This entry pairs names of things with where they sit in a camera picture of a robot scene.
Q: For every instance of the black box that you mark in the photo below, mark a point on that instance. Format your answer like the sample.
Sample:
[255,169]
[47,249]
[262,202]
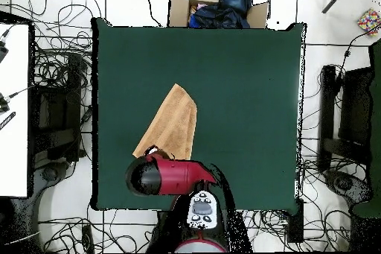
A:
[295,221]

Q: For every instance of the black frame stand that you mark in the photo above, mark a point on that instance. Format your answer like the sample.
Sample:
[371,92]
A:
[56,111]
[355,108]

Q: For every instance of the black strip with white marks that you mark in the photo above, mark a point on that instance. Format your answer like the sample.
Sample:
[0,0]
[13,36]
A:
[7,120]

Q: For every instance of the colourful patterned item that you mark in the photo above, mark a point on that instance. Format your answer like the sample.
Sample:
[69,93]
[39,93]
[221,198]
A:
[369,21]

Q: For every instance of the white table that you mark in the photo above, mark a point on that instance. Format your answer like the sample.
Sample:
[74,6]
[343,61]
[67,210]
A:
[15,146]

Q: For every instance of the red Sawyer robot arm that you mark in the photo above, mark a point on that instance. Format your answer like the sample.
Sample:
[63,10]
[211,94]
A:
[175,176]

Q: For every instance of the black power strip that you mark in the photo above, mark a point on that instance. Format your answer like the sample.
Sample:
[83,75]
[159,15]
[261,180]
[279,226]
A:
[87,237]

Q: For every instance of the dark blue clothing pile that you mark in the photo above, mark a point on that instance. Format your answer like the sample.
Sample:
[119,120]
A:
[226,12]

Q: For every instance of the dark green table cloth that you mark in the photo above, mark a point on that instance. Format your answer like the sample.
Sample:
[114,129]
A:
[375,146]
[143,72]

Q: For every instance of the tan terry towel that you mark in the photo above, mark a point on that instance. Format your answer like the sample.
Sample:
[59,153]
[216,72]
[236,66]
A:
[175,120]

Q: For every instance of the brown cardboard box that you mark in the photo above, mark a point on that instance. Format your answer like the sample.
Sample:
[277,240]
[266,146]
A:
[178,9]

